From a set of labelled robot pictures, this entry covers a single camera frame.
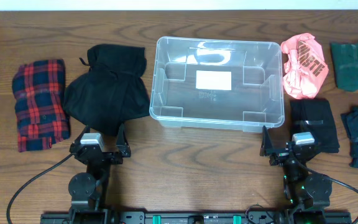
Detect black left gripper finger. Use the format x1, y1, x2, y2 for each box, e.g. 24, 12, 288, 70
116, 123, 130, 152
78, 125, 90, 143

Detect black shirt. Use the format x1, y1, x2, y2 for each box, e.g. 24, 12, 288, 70
290, 98, 340, 154

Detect pink printed t-shirt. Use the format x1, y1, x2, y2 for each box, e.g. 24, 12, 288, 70
281, 33, 329, 100

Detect dark green shirt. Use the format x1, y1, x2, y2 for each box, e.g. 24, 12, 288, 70
330, 42, 358, 92

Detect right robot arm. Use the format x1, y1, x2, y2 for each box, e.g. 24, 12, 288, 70
260, 127, 332, 223

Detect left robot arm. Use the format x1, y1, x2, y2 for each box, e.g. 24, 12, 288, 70
64, 124, 131, 224

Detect red navy plaid shirt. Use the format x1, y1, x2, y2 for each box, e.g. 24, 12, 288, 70
12, 59, 70, 152

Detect clear plastic storage bin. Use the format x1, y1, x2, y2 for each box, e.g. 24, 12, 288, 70
149, 36, 285, 133

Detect black drawstring garment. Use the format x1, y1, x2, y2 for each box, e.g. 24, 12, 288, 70
63, 44, 150, 136

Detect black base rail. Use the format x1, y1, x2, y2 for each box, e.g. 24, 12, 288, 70
40, 210, 352, 224

